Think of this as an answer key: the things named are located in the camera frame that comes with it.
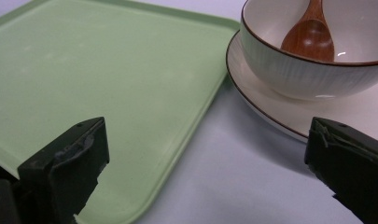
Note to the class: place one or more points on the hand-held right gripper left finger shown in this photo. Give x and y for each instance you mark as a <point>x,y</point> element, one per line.
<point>65,168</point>

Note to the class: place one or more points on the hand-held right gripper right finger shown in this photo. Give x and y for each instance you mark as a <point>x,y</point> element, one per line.
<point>348,158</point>

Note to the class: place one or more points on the white plate brown rim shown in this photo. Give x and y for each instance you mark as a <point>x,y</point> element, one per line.
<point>301,115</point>

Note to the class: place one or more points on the white ribbed bowl brown rim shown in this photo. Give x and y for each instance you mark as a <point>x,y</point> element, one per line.
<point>289,71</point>

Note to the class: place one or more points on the brown wooden spoon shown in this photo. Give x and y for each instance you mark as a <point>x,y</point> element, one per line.
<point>311,39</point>

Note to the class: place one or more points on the light green plastic tray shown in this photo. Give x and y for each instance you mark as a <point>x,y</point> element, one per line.
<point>115,77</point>

